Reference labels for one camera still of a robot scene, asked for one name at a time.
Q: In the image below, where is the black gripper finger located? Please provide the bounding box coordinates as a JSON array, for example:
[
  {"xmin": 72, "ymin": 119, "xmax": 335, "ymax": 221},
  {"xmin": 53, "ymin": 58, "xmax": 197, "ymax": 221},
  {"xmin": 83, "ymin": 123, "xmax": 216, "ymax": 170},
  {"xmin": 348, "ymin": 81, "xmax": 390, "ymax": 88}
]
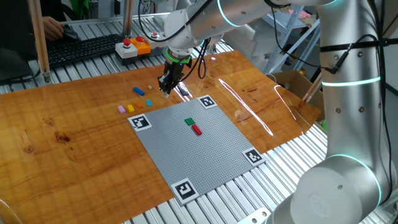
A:
[
  {"xmin": 164, "ymin": 82, "xmax": 177, "ymax": 96},
  {"xmin": 158, "ymin": 74, "xmax": 169, "ymax": 93}
]

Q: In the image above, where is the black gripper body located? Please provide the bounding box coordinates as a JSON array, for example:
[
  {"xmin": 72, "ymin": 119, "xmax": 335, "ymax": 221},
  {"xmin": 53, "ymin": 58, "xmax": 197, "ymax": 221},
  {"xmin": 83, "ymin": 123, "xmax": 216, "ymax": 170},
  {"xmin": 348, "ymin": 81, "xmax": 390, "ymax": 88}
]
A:
[{"xmin": 164, "ymin": 60, "xmax": 190, "ymax": 85}]

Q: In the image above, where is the black Lego plate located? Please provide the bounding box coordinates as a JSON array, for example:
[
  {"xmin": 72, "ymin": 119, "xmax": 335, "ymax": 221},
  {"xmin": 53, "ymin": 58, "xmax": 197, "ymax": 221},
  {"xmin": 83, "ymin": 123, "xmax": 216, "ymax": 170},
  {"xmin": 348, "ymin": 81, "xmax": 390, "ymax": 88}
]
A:
[{"xmin": 177, "ymin": 83, "xmax": 190, "ymax": 97}]

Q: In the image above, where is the grey Lego baseplate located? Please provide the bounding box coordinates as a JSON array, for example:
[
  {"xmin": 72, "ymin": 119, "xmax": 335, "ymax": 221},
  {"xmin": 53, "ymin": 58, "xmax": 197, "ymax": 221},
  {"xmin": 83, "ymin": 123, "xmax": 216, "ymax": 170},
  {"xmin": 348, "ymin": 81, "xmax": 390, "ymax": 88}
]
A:
[{"xmin": 127, "ymin": 95, "xmax": 267, "ymax": 207}]

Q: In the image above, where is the bare human hand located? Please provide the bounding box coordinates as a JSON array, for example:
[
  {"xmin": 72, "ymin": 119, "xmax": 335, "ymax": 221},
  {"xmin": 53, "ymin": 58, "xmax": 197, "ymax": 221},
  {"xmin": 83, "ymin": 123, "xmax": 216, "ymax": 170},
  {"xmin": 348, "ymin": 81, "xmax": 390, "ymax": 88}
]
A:
[{"xmin": 42, "ymin": 16, "xmax": 65, "ymax": 42}]

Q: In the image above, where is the black white fiducial marker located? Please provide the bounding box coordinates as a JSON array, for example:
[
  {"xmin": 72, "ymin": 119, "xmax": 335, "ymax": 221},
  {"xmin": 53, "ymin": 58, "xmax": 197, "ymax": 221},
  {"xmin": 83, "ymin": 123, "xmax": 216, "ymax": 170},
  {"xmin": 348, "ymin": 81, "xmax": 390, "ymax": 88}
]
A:
[
  {"xmin": 127, "ymin": 113, "xmax": 153, "ymax": 133},
  {"xmin": 241, "ymin": 147, "xmax": 267, "ymax": 167},
  {"xmin": 170, "ymin": 177, "xmax": 200, "ymax": 207},
  {"xmin": 197, "ymin": 95, "xmax": 218, "ymax": 110}
]

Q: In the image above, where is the orange box red button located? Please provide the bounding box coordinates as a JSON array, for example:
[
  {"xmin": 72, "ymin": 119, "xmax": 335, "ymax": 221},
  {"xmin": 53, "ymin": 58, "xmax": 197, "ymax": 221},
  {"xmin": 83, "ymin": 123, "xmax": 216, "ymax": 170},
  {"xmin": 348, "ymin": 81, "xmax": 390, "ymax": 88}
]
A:
[{"xmin": 130, "ymin": 35, "xmax": 152, "ymax": 56}]

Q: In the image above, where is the white box red stop button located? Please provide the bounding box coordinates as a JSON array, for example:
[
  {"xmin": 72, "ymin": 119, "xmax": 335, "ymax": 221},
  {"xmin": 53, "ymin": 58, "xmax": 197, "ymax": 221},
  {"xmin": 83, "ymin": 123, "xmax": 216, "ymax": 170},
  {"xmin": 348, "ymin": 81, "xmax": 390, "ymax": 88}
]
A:
[{"xmin": 115, "ymin": 38, "xmax": 139, "ymax": 60}]

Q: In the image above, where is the black computer keyboard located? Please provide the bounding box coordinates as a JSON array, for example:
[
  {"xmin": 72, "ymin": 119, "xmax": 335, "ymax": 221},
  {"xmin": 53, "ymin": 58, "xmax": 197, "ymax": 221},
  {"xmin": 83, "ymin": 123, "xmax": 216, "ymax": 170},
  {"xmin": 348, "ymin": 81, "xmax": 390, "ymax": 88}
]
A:
[{"xmin": 45, "ymin": 33, "xmax": 124, "ymax": 69}]

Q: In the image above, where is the black computer mouse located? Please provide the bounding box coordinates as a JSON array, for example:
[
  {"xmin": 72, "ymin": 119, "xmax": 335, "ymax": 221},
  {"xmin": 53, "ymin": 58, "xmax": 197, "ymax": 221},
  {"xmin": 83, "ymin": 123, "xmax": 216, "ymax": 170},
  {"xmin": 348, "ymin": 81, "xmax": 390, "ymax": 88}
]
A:
[{"xmin": 62, "ymin": 24, "xmax": 81, "ymax": 41}]

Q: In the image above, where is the wood grain table mat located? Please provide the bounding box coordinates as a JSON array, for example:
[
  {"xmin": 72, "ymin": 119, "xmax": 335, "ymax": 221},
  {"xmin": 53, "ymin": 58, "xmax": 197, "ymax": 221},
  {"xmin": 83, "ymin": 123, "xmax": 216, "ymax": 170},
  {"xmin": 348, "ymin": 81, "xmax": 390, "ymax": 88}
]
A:
[{"xmin": 0, "ymin": 50, "xmax": 322, "ymax": 224}]

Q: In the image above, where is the blue grey metal shelf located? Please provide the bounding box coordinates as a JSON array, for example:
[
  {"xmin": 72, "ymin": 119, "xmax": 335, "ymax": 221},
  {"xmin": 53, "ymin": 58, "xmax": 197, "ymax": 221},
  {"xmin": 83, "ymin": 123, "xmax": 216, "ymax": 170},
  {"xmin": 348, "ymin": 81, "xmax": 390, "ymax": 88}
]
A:
[{"xmin": 262, "ymin": 4, "xmax": 322, "ymax": 75}]

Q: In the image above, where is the brown cardboard box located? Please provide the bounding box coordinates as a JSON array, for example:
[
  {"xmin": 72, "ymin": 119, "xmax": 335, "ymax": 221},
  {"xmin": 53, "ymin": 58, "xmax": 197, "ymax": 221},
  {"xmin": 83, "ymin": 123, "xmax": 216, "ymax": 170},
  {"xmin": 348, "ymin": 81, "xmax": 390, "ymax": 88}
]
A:
[{"xmin": 270, "ymin": 70, "xmax": 326, "ymax": 122}]

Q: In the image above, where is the person in black clothing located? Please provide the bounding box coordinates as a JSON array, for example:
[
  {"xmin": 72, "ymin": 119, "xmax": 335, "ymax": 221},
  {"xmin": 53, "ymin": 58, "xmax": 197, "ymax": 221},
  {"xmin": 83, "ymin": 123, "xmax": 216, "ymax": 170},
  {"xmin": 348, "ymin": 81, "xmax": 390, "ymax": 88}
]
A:
[{"xmin": 0, "ymin": 0, "xmax": 72, "ymax": 63}]

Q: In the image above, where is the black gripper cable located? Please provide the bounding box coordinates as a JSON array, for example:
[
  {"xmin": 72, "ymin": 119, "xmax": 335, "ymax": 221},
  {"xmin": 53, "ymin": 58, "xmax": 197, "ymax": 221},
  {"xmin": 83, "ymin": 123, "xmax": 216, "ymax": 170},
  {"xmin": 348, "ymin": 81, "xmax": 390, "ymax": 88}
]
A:
[{"xmin": 178, "ymin": 37, "xmax": 213, "ymax": 82}]

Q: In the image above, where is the black looping arm cable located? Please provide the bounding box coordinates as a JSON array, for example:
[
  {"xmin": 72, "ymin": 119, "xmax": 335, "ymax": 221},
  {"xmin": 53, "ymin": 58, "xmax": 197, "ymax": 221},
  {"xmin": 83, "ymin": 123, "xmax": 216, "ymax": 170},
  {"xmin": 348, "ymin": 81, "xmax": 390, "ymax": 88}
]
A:
[{"xmin": 138, "ymin": 0, "xmax": 215, "ymax": 43}]

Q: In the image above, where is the tan aluminium frame post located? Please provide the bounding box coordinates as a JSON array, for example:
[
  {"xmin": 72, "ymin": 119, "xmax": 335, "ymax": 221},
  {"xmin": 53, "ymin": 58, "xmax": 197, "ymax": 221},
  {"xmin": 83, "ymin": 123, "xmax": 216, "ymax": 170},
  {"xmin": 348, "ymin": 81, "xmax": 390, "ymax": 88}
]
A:
[
  {"xmin": 122, "ymin": 0, "xmax": 134, "ymax": 38},
  {"xmin": 302, "ymin": 73, "xmax": 324, "ymax": 103},
  {"xmin": 27, "ymin": 0, "xmax": 52, "ymax": 84}
]

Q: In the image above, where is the white metal bracket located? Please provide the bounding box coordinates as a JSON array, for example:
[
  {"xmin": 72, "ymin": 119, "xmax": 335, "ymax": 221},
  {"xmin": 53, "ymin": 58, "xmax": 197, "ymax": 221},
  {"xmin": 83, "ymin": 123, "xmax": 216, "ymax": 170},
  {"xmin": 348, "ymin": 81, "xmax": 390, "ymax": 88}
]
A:
[{"xmin": 238, "ymin": 207, "xmax": 271, "ymax": 224}]

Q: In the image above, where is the black cable with plug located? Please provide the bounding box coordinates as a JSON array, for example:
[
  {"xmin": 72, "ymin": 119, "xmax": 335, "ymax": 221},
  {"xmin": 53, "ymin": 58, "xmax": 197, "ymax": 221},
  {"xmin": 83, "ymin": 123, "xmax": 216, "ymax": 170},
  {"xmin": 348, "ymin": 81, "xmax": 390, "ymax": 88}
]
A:
[{"xmin": 270, "ymin": 0, "xmax": 398, "ymax": 206}]

